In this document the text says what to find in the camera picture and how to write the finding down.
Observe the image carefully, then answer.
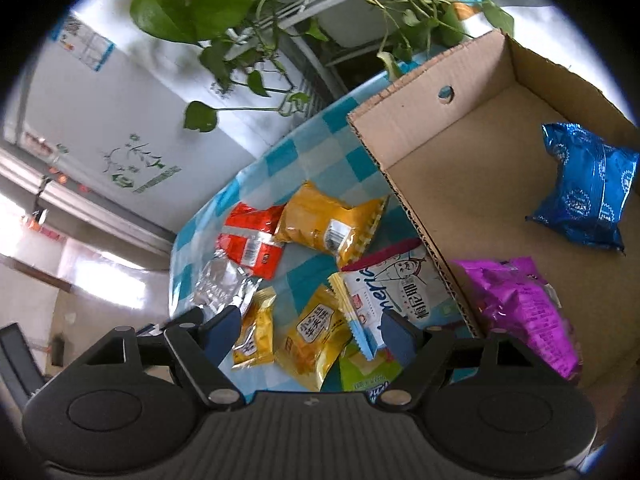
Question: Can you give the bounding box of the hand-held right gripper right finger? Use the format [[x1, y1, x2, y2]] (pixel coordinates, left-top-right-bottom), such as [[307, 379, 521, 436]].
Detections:
[[375, 309, 548, 408]]

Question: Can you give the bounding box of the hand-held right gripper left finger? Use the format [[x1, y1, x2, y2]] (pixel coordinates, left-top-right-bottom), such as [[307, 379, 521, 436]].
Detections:
[[75, 305, 247, 408]]

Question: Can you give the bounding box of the small yellow snack packet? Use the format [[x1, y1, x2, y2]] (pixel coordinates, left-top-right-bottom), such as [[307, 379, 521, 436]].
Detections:
[[231, 286, 277, 371]]

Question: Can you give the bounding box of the white cartoon print snack packet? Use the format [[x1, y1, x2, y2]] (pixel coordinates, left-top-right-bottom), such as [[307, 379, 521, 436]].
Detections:
[[327, 239, 463, 361]]

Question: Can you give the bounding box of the green snack packet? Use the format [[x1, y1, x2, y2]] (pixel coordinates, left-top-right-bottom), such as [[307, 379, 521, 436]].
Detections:
[[340, 347, 405, 406]]

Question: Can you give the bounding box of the yellow waffle packet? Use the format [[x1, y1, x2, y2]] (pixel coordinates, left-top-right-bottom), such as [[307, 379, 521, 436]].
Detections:
[[274, 284, 353, 393]]

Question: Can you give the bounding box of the white cardboard box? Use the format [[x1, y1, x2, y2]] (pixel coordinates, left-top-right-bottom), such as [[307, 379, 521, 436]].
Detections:
[[346, 29, 640, 441]]

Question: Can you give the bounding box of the clear silver snack packet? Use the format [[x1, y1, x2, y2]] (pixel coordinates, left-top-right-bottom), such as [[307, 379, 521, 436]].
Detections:
[[192, 255, 261, 318]]

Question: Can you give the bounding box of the red snack packet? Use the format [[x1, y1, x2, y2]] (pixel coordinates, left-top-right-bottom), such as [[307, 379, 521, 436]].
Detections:
[[216, 202, 287, 281]]

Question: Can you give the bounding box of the purple snack packet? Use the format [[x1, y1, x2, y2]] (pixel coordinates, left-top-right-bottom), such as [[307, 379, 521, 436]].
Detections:
[[452, 256, 583, 381]]

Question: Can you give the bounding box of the large yellow bread packet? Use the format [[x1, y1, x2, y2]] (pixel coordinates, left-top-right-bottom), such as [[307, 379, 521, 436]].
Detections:
[[274, 180, 391, 269]]

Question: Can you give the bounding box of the blue white checkered tablecloth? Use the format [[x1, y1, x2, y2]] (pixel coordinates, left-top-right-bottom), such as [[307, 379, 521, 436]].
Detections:
[[167, 67, 481, 406]]

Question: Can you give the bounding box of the dark furniture edge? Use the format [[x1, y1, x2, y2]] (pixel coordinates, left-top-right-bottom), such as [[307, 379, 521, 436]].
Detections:
[[0, 322, 46, 406]]

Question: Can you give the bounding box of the white cabinet with green print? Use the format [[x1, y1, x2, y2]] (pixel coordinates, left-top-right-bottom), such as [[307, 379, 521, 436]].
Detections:
[[2, 7, 321, 256]]

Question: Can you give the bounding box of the blue foil snack packet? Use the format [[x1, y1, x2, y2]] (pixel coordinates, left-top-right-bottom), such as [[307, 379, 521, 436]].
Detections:
[[525, 121, 640, 257]]

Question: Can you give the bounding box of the green pothos plant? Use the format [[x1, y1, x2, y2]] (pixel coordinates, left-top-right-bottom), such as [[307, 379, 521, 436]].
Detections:
[[360, 0, 516, 81], [107, 0, 346, 133]]

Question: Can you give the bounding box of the blue white sticker sheet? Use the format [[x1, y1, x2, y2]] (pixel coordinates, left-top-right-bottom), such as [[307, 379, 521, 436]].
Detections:
[[50, 16, 116, 73]]

